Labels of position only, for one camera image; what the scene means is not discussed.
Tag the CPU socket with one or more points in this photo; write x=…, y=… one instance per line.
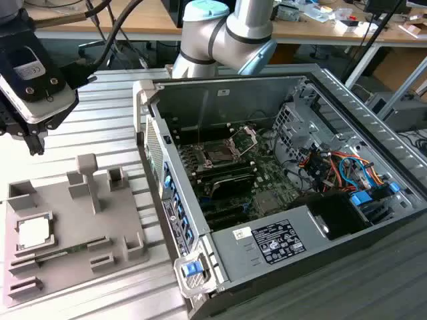
x=217, y=155

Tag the green RAM stick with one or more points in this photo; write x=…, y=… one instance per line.
x=71, y=249

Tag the blue disk carrier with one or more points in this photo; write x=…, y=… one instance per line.
x=362, y=200

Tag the silver metal drive cage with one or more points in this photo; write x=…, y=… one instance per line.
x=293, y=133

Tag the thin metal locking lever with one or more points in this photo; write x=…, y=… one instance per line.
x=199, y=136

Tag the green motherboard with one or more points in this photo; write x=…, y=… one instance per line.
x=270, y=173

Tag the black office chair base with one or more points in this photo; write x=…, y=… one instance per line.
x=95, y=46

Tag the black RAM slot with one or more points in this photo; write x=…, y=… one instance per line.
x=223, y=166
x=227, y=174

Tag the grey parts rack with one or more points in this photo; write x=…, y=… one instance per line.
x=76, y=226

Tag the small blue clip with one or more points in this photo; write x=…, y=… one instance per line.
x=394, y=187

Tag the blue case release latch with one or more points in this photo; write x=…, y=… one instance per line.
x=192, y=269

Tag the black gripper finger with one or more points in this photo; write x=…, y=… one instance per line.
x=35, y=143

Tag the black camera bracket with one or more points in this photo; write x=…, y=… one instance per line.
x=50, y=83

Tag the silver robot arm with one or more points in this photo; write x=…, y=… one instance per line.
x=213, y=33

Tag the brown cardboard box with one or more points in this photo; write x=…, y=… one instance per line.
x=400, y=66

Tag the grey chipset heatsink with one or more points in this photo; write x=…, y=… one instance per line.
x=267, y=202

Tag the grey open PC case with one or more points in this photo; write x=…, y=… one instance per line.
x=207, y=103

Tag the silver CPU with green edge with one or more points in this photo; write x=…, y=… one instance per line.
x=33, y=235

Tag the grey desktop computer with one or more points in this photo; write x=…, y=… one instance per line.
x=407, y=113

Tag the grey power supply unit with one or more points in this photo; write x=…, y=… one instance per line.
x=230, y=256

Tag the black graphics card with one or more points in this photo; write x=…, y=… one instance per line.
x=233, y=186

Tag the black computer monitor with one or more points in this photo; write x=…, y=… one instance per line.
x=173, y=15

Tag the wooden desk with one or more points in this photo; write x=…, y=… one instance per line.
x=150, y=16
x=300, y=30

